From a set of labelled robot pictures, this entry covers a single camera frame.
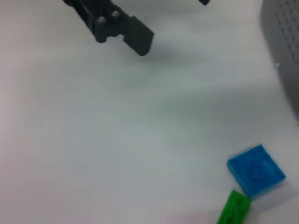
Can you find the green building block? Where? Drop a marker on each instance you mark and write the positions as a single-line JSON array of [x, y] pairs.
[[233, 208]]

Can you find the grey perforated storage bin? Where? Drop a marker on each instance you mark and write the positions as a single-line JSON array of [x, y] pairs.
[[285, 35]]

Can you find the blue square building block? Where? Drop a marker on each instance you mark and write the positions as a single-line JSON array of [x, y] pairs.
[[257, 172]]

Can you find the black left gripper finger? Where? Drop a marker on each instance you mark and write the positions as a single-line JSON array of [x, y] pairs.
[[204, 2], [121, 28]]

